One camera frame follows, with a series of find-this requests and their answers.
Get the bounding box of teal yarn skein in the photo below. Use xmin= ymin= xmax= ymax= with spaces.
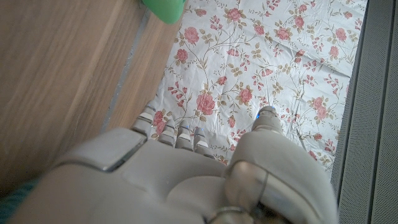
xmin=0 ymin=179 xmax=41 ymax=224

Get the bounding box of floral print backdrop cloth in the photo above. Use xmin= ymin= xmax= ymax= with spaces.
xmin=149 ymin=0 xmax=369 ymax=174

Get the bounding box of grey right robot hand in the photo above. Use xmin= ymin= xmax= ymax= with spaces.
xmin=9 ymin=105 xmax=340 ymax=224

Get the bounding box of green toy apple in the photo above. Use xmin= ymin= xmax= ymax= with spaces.
xmin=141 ymin=0 xmax=187 ymax=25

